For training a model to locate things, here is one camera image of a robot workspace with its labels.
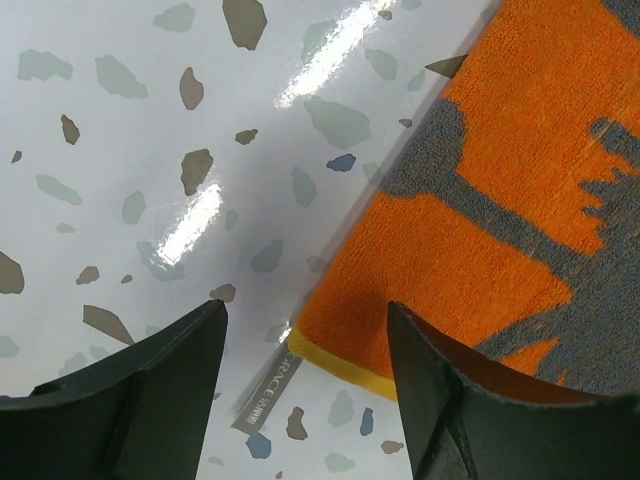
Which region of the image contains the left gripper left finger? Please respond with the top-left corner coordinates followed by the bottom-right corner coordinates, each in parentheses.
top-left (1, 300), bottom-right (228, 480)

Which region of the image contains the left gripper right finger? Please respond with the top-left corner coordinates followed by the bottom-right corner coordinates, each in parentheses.
top-left (387, 302), bottom-right (639, 479)

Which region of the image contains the orange grey cat towel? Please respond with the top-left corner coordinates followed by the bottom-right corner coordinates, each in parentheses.
top-left (230, 0), bottom-right (640, 431)

